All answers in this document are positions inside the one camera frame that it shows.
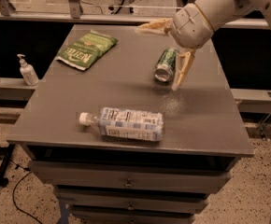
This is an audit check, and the green soda can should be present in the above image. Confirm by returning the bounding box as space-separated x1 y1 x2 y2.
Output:
154 48 179 82

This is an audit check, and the grey drawer cabinet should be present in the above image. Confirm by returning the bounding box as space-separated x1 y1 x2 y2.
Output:
7 23 256 224

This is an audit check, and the grey metal railing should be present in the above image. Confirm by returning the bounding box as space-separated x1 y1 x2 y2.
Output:
0 0 270 30

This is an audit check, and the white pump dispenser bottle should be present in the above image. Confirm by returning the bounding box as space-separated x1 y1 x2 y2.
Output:
17 54 39 86

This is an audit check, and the blue labelled plastic bottle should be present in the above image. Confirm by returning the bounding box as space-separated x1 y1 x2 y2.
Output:
78 107 164 142

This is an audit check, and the cabinet drawer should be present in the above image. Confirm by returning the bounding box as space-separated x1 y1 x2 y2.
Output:
70 206 193 224
54 188 208 214
28 161 231 194

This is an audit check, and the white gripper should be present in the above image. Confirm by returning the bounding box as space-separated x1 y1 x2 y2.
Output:
135 4 214 91

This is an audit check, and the top cabinet drawer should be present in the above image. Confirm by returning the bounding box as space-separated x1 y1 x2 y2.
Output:
28 161 231 194

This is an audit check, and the green chip bag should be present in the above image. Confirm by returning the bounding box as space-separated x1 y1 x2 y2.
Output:
55 30 118 71

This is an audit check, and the black stand leg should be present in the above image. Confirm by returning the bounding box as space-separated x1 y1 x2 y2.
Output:
0 144 15 188

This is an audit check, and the middle cabinet drawer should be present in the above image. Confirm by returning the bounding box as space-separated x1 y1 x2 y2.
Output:
54 188 208 214

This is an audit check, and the black floor cable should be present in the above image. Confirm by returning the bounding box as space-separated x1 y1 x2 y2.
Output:
0 107 45 224

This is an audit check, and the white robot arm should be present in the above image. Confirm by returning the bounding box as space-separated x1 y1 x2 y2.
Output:
141 0 271 224

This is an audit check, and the bottom cabinet drawer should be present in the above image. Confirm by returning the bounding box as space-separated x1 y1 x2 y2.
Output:
70 206 193 224

